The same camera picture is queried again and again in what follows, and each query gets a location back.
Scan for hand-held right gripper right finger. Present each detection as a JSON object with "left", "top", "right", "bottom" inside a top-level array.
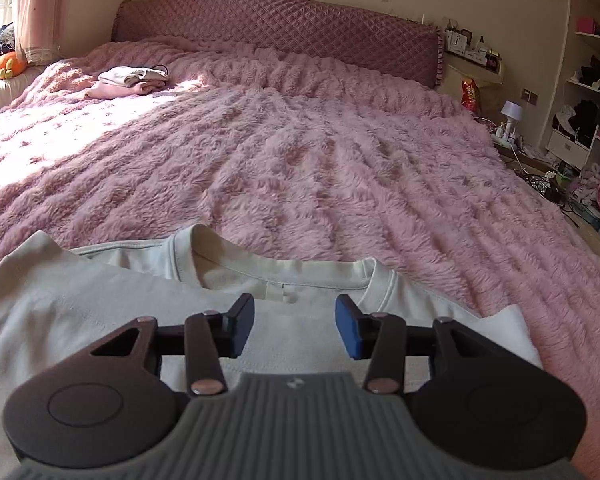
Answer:
[{"left": 334, "top": 294, "right": 508, "bottom": 396}]

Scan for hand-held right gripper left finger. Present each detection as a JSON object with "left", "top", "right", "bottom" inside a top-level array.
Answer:
[{"left": 87, "top": 292, "right": 256, "bottom": 397}]

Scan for white printed sweatshirt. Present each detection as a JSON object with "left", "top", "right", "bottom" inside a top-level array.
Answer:
[{"left": 0, "top": 225, "right": 545, "bottom": 466}]

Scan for black clothes on shelf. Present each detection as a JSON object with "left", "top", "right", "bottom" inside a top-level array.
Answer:
[{"left": 572, "top": 100, "right": 600, "bottom": 134}]

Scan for pink fluffy blanket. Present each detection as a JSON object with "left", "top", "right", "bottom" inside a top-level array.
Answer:
[{"left": 0, "top": 35, "right": 600, "bottom": 480}]

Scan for white power strip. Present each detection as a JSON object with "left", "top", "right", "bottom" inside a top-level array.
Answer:
[{"left": 492, "top": 127, "right": 524, "bottom": 149}]

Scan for red snack bag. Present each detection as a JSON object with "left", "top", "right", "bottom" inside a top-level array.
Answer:
[{"left": 461, "top": 79, "right": 481, "bottom": 114}]

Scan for small white table lamp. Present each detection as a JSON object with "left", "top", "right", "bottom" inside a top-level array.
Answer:
[{"left": 500, "top": 101, "right": 524, "bottom": 134}]

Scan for pink folded garment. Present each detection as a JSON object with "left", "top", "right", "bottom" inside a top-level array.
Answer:
[{"left": 84, "top": 79, "right": 167, "bottom": 100}]

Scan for white folded garment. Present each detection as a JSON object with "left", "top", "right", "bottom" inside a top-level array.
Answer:
[{"left": 98, "top": 66, "right": 169, "bottom": 87}]

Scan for white drawer box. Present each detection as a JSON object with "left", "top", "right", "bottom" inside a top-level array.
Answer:
[{"left": 547, "top": 130, "right": 591, "bottom": 171}]

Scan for cream bedside shelf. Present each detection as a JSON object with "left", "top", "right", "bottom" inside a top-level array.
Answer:
[{"left": 442, "top": 30, "right": 506, "bottom": 94}]

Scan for purple quilted headboard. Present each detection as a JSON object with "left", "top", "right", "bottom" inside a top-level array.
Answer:
[{"left": 111, "top": 0, "right": 446, "bottom": 92}]

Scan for cream long cushion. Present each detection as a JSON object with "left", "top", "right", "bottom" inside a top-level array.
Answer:
[{"left": 0, "top": 67, "right": 46, "bottom": 118}]

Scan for orange plush toy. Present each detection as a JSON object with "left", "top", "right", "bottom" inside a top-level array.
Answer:
[{"left": 0, "top": 51, "right": 29, "bottom": 81}]

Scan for white shelf unit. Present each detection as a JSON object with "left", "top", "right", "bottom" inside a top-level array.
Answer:
[{"left": 545, "top": 0, "right": 600, "bottom": 172}]

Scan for pink lace curtain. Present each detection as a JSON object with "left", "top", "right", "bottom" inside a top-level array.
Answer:
[{"left": 12, "top": 0, "right": 69, "bottom": 66}]

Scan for black cable tangle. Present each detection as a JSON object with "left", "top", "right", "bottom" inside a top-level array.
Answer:
[{"left": 522, "top": 172, "right": 566, "bottom": 206}]

